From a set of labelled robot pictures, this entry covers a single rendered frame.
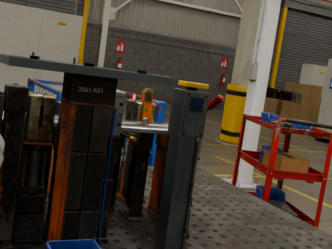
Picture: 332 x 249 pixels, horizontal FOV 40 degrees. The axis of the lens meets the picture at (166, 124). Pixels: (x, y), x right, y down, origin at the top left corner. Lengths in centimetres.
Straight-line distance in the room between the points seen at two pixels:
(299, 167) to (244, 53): 512
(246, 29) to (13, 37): 429
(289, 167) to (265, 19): 225
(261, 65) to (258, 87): 25
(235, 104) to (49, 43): 375
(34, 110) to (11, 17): 806
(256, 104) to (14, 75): 530
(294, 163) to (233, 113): 497
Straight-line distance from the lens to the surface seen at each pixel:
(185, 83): 111
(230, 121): 839
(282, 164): 342
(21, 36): 920
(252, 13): 849
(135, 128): 136
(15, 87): 110
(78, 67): 96
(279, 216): 181
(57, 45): 932
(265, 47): 525
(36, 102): 115
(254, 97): 522
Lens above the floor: 118
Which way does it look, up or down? 7 degrees down
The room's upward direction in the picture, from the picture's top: 8 degrees clockwise
